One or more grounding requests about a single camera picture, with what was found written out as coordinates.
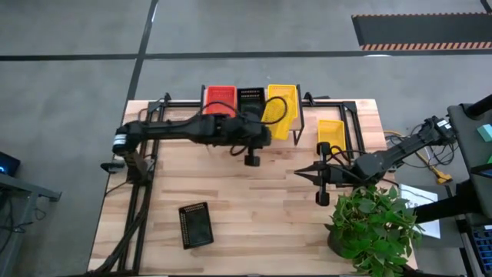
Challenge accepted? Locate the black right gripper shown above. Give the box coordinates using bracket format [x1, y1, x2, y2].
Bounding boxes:
[294, 141, 357, 207]

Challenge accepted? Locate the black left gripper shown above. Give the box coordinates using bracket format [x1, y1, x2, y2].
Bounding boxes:
[226, 111, 272, 168]

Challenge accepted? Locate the yellow plastic basket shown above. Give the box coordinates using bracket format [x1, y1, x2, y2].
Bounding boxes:
[261, 98, 299, 142]
[317, 118, 347, 154]
[267, 84, 299, 120]

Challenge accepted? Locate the black plastic basket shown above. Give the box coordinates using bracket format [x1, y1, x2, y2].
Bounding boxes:
[178, 202, 214, 250]
[237, 87, 267, 116]

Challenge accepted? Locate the orange plastic basket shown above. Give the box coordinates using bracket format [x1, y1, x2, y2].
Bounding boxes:
[202, 85, 238, 117]

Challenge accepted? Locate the wooden shelf with black legs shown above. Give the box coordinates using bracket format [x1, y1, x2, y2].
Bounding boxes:
[199, 83, 307, 147]

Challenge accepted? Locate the green potted plant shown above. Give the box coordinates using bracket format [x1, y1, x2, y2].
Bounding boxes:
[324, 184, 424, 277]

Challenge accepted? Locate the dark grey desk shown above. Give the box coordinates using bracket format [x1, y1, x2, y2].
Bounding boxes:
[447, 102, 492, 220]

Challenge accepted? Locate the black clamp device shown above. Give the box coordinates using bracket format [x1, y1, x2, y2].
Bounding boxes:
[99, 160, 127, 174]

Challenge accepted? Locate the small teal object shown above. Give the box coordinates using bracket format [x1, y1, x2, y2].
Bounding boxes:
[476, 123, 492, 143]

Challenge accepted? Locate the black hazard-striped floor mat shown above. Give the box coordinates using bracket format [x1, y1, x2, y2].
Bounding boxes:
[351, 12, 492, 52]

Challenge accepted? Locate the computer keyboard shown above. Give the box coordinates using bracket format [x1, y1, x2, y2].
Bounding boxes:
[469, 225, 492, 266]

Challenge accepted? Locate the grey desk with legs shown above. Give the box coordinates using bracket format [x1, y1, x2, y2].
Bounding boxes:
[0, 152, 63, 266]

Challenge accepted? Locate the black device with blue light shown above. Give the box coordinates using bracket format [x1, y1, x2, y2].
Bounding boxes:
[0, 151, 22, 178]

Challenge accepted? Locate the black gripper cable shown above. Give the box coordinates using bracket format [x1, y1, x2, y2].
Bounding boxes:
[263, 95, 289, 126]

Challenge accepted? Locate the black aluminium rig frame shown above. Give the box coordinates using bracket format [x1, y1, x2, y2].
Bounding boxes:
[88, 92, 367, 276]

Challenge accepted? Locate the yellow cable with plug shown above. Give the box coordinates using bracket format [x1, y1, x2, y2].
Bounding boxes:
[417, 152, 454, 186]

